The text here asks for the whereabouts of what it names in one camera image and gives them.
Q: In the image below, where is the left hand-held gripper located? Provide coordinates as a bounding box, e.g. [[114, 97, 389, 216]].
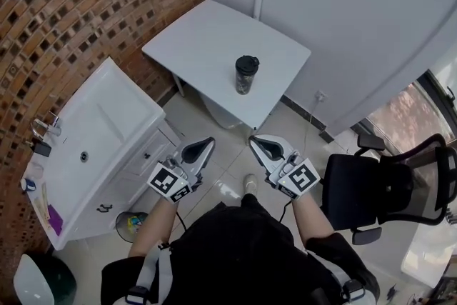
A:
[[146, 136, 216, 204]]

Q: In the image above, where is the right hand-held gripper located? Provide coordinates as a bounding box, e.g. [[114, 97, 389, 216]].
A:
[[248, 134, 321, 203]]

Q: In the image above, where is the black travel cup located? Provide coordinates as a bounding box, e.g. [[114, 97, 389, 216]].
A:
[[234, 69, 256, 96]]

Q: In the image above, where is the black lid with gold pattern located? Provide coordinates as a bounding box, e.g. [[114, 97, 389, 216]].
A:
[[235, 54, 261, 75]]

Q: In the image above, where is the person's right forearm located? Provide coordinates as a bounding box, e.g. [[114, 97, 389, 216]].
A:
[[291, 194, 336, 251]]

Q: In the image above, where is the person's left forearm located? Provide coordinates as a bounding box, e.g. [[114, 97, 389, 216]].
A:
[[127, 196, 178, 258]]

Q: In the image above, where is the white shoulder harness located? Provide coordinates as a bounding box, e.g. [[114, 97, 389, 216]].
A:
[[124, 246, 367, 305]]

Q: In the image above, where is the person's white shoe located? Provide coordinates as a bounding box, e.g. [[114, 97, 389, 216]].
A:
[[242, 173, 258, 196]]

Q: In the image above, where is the black mesh office chair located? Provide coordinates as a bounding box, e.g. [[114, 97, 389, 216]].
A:
[[320, 133, 457, 246]]

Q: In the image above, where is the black mesh wastebasket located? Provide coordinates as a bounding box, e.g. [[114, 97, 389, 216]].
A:
[[115, 211, 149, 244]]

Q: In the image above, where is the white vanity sink cabinet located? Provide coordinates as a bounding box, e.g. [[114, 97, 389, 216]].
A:
[[21, 56, 186, 251]]

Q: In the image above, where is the person's black clothed body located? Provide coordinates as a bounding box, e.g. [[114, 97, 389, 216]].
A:
[[101, 193, 381, 305]]

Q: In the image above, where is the white folding table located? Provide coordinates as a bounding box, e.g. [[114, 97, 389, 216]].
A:
[[141, 0, 312, 146]]

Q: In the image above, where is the black framed window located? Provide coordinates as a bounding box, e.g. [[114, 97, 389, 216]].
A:
[[351, 69, 457, 161]]

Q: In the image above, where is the small black box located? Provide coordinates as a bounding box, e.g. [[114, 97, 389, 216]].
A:
[[32, 141, 53, 157]]

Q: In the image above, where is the purple cloth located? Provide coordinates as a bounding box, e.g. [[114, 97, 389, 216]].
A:
[[46, 205, 64, 236]]

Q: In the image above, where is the chrome sink faucet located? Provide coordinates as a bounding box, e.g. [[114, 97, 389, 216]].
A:
[[30, 112, 64, 139]]

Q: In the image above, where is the light wooden brush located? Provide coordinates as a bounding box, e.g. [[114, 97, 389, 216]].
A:
[[35, 181, 54, 226]]

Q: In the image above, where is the dark green bin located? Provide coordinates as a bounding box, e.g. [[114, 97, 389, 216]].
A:
[[42, 255, 78, 305]]

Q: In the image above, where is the white oval plastic seat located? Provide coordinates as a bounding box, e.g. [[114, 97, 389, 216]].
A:
[[13, 252, 55, 305]]

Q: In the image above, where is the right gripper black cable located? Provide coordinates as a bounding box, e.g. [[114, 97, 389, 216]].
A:
[[278, 201, 292, 222]]

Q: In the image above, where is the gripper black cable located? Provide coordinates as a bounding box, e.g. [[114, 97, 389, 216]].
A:
[[278, 201, 292, 222], [174, 212, 189, 231]]

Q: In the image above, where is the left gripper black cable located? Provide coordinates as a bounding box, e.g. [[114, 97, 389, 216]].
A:
[[174, 212, 189, 231]]

